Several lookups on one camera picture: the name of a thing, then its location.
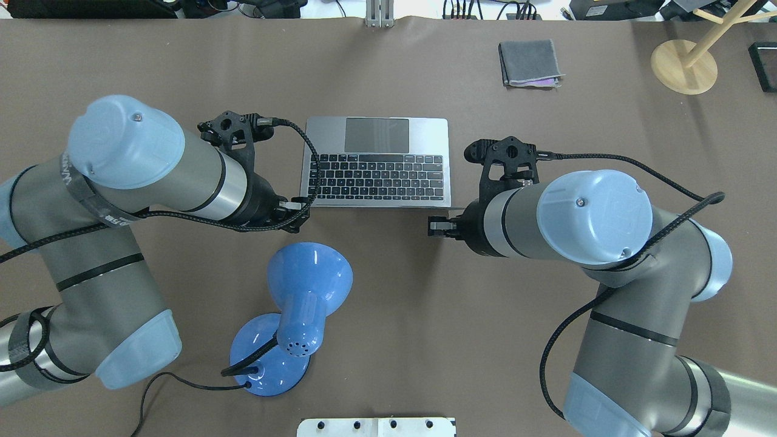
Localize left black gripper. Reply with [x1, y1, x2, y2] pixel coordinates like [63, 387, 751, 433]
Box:
[240, 174, 309, 234]

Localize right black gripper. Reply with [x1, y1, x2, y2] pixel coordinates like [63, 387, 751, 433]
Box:
[429, 197, 517, 258]

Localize grey laptop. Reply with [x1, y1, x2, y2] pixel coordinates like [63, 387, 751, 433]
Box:
[300, 116, 452, 208]

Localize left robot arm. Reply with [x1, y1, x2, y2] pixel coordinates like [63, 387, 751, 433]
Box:
[2, 95, 319, 407]

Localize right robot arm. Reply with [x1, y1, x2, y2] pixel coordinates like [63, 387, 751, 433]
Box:
[429, 169, 775, 436]

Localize blue desk lamp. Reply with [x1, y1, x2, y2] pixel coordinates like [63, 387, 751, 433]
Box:
[221, 242, 353, 396]

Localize folded grey cloth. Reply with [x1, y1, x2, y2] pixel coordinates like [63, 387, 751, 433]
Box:
[498, 39, 563, 88]

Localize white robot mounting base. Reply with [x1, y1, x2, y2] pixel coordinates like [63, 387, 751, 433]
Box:
[296, 416, 457, 436]

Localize wooden stand with round base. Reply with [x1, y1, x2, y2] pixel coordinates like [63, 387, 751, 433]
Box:
[650, 1, 776, 96]

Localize black box at table edge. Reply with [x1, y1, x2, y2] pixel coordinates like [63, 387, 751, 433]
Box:
[747, 42, 776, 92]

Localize left braided black cable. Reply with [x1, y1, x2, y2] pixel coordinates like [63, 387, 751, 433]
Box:
[0, 117, 321, 264]

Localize braided black cable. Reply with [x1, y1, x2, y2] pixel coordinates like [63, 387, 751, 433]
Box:
[0, 117, 321, 264]
[538, 151, 725, 421]

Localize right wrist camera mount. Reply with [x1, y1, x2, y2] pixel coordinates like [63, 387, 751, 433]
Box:
[463, 136, 540, 203]

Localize black lamp power cable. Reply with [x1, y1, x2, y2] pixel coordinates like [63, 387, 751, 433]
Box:
[130, 371, 252, 437]

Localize aluminium profile post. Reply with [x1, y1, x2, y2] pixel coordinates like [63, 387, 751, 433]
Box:
[364, 0, 395, 28]

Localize right braided black cable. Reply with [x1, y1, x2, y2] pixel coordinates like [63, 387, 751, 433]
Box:
[538, 151, 725, 421]

